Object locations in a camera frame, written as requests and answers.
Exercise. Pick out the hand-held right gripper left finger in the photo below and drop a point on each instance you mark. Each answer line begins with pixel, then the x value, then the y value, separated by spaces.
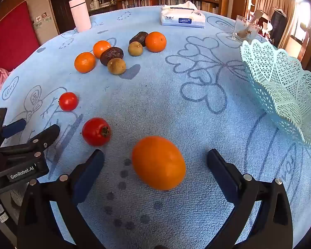
pixel 89 176

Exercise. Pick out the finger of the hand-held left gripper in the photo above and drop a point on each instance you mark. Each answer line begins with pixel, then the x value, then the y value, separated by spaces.
pixel 14 128
pixel 45 134

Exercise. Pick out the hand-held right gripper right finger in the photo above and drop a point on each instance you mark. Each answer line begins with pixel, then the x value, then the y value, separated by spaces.
pixel 223 173

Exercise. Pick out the large red tomato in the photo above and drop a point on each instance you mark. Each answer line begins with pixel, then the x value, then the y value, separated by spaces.
pixel 94 132

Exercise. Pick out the large orange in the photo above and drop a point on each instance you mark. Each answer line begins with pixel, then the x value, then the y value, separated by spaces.
pixel 158 163

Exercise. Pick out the small mandarin orange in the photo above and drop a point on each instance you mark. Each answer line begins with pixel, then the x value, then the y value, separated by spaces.
pixel 155 41
pixel 85 62
pixel 101 48

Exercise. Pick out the dark brown wrinkled fruit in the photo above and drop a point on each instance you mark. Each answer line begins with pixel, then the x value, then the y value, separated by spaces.
pixel 111 54
pixel 138 37

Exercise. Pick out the light green lattice plastic basket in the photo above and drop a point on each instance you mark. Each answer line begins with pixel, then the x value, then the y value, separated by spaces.
pixel 280 83

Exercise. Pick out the small red tomato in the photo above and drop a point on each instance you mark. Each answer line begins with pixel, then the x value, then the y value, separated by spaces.
pixel 68 101

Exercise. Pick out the brown kiwi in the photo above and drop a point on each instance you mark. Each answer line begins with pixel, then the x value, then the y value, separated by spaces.
pixel 116 66
pixel 135 49

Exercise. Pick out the pink thermos bottle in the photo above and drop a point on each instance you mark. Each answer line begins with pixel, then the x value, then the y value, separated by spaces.
pixel 79 14

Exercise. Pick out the dark wooden door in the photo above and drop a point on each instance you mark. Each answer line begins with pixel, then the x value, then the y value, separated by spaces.
pixel 61 7

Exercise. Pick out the clear drinking glass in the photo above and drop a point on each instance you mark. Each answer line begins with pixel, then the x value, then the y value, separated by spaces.
pixel 239 28

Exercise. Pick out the dark hanging coat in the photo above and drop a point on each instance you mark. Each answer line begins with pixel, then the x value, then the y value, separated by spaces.
pixel 277 27

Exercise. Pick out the metal spoon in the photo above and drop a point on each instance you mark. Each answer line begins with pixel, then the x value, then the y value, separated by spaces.
pixel 256 16

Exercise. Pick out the white and blue tissue pack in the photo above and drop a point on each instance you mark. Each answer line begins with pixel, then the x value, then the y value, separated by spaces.
pixel 182 18

